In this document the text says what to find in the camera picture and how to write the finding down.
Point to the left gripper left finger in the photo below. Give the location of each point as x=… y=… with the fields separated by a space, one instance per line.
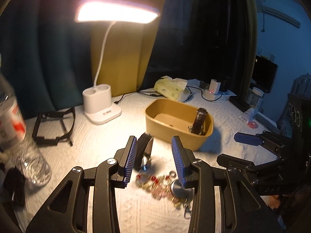
x=65 y=210

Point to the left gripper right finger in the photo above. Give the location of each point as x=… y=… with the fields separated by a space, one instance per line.
x=242 y=209

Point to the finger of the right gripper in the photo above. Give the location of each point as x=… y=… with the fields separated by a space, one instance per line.
x=244 y=166
x=248 y=139

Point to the brown strap wristwatch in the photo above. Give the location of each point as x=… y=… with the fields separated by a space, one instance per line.
x=198 y=125

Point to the round silver compact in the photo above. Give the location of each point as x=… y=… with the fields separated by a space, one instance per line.
x=180 y=192

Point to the small red round lid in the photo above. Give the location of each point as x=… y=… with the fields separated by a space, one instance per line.
x=253 y=125

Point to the white tube with barcode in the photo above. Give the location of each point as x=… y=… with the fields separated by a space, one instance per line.
x=247 y=116

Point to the white lidded jar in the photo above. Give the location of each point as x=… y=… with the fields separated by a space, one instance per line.
x=257 y=97

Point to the white charger power strip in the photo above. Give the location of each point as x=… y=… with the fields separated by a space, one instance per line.
x=212 y=93

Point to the black monitor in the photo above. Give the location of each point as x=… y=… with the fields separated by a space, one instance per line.
x=264 y=72

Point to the yellow storage box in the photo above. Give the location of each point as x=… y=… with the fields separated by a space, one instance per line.
x=166 y=118

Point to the white textured table cloth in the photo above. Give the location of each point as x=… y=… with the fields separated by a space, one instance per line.
x=243 y=210

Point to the clear plastic water bottle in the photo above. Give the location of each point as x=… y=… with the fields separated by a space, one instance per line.
x=22 y=150

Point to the yellow tissue pack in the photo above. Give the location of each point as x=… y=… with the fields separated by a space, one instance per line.
x=173 y=89

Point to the white LED desk lamp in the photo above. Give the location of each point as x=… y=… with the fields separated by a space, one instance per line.
x=98 y=105

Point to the white air conditioner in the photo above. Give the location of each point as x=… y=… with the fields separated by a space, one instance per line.
x=276 y=13

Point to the yellow curtain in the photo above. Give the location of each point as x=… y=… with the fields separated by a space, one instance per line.
x=127 y=51

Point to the dark teal curtain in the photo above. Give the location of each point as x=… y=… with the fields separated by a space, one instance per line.
x=45 y=54

